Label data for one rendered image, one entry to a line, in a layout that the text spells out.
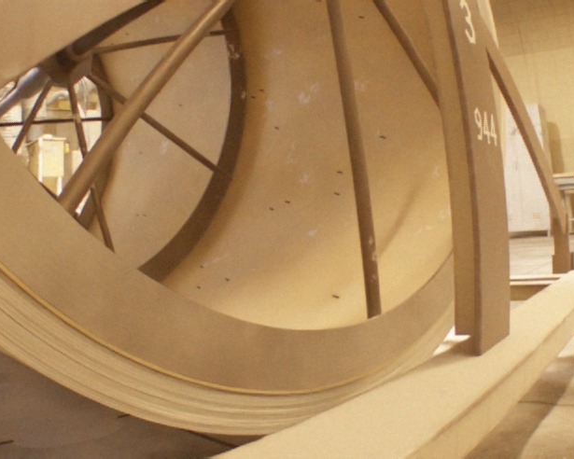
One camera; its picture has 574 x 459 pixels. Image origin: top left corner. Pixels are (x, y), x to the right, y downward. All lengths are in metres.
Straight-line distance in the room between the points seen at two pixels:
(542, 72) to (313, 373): 8.62
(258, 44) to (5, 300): 1.74
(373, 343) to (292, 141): 1.13
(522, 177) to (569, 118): 1.53
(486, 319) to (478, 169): 0.18
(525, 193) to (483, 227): 7.40
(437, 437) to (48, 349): 0.35
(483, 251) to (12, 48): 0.55
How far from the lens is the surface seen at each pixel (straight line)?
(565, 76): 9.06
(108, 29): 1.43
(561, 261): 1.56
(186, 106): 2.38
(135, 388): 0.56
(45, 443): 1.02
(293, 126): 1.89
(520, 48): 9.37
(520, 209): 8.09
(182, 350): 0.58
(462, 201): 0.79
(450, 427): 0.47
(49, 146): 5.79
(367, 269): 0.86
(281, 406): 0.70
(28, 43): 0.36
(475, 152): 0.67
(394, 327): 0.89
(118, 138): 0.56
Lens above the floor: 0.36
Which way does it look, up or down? level
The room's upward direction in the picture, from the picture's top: 4 degrees counter-clockwise
